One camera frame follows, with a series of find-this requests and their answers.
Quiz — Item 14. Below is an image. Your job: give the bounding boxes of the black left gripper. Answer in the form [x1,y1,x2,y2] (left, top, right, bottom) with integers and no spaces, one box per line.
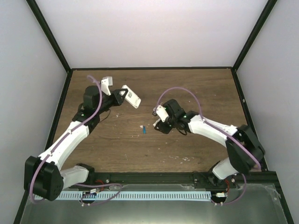
[96,89,128,115]

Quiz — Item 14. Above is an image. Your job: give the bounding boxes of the white air conditioner remote control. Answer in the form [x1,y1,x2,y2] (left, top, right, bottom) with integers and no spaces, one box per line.
[122,85,141,109]

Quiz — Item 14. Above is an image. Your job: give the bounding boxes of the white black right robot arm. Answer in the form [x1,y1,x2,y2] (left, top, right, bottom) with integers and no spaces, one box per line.
[153,99,265,188]

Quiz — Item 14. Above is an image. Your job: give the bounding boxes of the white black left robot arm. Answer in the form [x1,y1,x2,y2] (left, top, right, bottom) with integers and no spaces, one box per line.
[24,85,130,203]

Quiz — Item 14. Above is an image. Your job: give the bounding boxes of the metal front plate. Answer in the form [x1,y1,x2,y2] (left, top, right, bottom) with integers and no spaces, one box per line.
[21,184,287,224]

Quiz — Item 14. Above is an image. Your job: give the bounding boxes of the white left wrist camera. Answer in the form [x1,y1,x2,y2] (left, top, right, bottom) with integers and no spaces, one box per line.
[101,77,113,96]

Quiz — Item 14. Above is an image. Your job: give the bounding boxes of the light blue slotted cable duct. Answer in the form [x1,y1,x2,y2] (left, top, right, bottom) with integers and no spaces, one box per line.
[57,191,212,201]

